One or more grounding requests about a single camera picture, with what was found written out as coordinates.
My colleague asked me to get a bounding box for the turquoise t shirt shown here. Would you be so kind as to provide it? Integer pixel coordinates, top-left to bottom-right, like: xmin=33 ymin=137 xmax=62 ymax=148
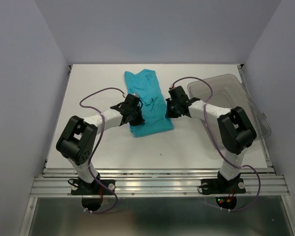
xmin=124 ymin=69 xmax=174 ymax=138

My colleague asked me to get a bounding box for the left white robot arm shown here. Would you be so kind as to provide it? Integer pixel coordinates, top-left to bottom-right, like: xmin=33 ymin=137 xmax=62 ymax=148
xmin=56 ymin=94 xmax=145 ymax=195

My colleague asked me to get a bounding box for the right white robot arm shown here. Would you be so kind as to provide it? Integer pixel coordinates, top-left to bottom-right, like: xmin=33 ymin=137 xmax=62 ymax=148
xmin=166 ymin=86 xmax=257 ymax=195

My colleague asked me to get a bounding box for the clear plastic bin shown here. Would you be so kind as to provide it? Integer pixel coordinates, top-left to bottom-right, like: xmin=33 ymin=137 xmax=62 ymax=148
xmin=187 ymin=74 xmax=271 ymax=149

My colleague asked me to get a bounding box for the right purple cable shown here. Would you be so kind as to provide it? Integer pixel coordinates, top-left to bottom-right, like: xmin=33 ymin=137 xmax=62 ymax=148
xmin=171 ymin=77 xmax=263 ymax=213

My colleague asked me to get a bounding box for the purple cable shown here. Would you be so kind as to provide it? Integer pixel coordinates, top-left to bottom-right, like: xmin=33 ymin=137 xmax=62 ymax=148
xmin=79 ymin=87 xmax=119 ymax=214
xmin=171 ymin=77 xmax=263 ymax=213

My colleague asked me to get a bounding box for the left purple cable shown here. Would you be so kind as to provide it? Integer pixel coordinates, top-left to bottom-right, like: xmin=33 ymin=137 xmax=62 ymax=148
xmin=79 ymin=87 xmax=119 ymax=214

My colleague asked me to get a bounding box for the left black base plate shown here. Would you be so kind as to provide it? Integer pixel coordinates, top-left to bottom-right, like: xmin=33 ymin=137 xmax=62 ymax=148
xmin=67 ymin=178 xmax=113 ymax=196

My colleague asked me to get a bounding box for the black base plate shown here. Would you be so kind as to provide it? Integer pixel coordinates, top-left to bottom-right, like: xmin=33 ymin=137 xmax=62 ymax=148
xmin=67 ymin=178 xmax=113 ymax=196
xmin=198 ymin=178 xmax=246 ymax=195

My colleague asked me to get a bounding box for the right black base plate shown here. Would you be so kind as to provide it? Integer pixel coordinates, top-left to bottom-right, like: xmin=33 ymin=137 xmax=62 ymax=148
xmin=198 ymin=178 xmax=246 ymax=195

